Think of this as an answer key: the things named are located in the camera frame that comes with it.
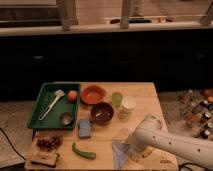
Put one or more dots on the light blue towel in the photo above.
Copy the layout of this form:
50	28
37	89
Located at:
121	153

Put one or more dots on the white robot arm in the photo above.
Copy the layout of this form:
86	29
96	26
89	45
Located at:
149	133

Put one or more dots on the orange bowl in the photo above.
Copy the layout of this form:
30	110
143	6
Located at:
92	94

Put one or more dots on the dark purple bowl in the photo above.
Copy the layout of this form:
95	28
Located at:
101	113

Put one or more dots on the light green cup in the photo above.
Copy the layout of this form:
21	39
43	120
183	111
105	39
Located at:
116	99

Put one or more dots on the orange fruit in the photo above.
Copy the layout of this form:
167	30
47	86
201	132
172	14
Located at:
72	95

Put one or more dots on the blue sponge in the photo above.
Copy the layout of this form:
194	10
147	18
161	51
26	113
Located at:
84	128

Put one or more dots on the white dish brush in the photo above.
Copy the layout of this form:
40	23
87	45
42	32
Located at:
58	95

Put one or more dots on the small metal cup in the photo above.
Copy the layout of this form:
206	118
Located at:
65	118

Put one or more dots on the green plastic tray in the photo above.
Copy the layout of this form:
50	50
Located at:
63	105

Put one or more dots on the green chili pepper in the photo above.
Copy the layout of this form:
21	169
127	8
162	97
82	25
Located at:
84	154

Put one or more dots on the yellow corn cob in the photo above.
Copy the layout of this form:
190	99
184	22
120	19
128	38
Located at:
147	151

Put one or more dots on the bunch of dark grapes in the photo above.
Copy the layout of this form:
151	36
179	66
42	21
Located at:
49	144

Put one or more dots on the brown wooden block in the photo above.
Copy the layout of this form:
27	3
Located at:
44	158

